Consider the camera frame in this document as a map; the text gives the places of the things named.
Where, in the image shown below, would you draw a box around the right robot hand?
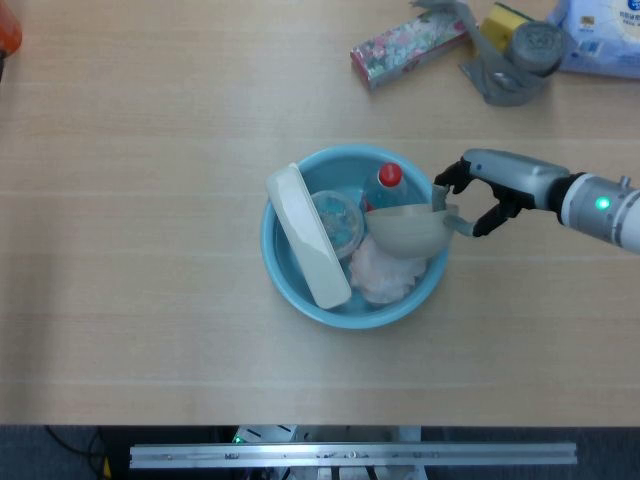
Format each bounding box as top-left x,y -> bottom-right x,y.
432,148 -> 571,239

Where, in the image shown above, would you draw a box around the beige ceramic bowl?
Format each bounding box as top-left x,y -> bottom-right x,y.
366,202 -> 459,260

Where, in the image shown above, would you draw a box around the red-capped small bottle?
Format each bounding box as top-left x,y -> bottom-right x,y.
360,163 -> 412,212

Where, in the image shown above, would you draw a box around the yellow sponge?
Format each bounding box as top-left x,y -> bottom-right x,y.
480,2 -> 534,54

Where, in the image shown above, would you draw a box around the white blue tissue pack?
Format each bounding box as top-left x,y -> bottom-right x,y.
544,0 -> 640,80

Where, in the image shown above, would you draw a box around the pink white crumpled cloth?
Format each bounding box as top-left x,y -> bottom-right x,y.
348,234 -> 429,305

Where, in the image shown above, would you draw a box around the floral printed paper box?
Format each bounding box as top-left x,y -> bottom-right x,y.
349,10 -> 471,91

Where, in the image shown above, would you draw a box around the clear plastic cup blue contents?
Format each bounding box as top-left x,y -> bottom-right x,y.
309,189 -> 367,260

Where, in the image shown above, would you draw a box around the light blue plastic basin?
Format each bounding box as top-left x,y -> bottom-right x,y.
259,144 -> 450,330

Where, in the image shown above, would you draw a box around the white rectangular lidded box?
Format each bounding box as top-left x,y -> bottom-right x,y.
264,162 -> 352,310

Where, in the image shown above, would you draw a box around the orange object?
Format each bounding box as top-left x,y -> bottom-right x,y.
0,0 -> 24,56

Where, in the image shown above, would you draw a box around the aluminium profile rail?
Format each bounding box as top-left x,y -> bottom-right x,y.
129,442 -> 578,470

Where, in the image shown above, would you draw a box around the black cable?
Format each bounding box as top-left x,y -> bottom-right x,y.
44,424 -> 107,459

